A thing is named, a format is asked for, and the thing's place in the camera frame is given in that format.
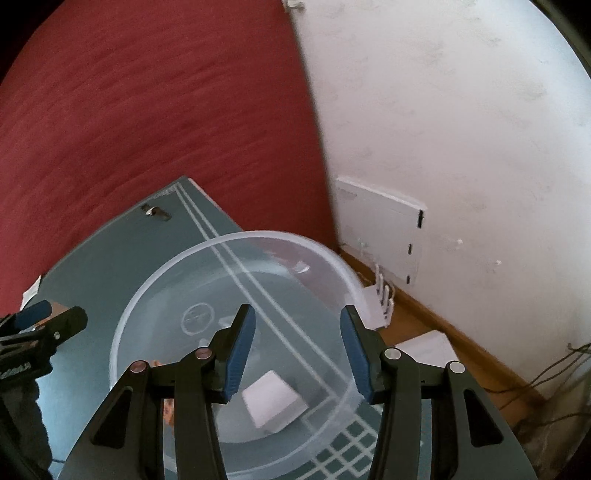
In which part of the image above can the white cube block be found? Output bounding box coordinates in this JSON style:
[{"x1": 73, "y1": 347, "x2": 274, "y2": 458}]
[{"x1": 242, "y1": 370, "x2": 308, "y2": 434}]

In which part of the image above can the white paper label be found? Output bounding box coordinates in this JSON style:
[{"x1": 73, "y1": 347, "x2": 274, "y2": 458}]
[{"x1": 20, "y1": 275, "x2": 42, "y2": 310}]

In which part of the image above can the white router with antennas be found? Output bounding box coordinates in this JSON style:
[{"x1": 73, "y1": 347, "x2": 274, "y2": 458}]
[{"x1": 362, "y1": 264, "x2": 396, "y2": 330}]

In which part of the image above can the clear plastic bowl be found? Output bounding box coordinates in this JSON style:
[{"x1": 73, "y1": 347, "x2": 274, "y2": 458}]
[{"x1": 109, "y1": 232, "x2": 376, "y2": 479}]

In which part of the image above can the black clip with white button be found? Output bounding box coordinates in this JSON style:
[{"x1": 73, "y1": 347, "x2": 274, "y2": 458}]
[{"x1": 140, "y1": 203, "x2": 171, "y2": 221}]

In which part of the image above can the red sofa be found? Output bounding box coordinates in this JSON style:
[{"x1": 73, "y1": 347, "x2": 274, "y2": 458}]
[{"x1": 1, "y1": 1, "x2": 338, "y2": 313}]

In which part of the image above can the white wall panel box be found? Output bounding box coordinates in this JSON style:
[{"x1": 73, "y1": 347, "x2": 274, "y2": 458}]
[{"x1": 334, "y1": 176, "x2": 427, "y2": 285}]

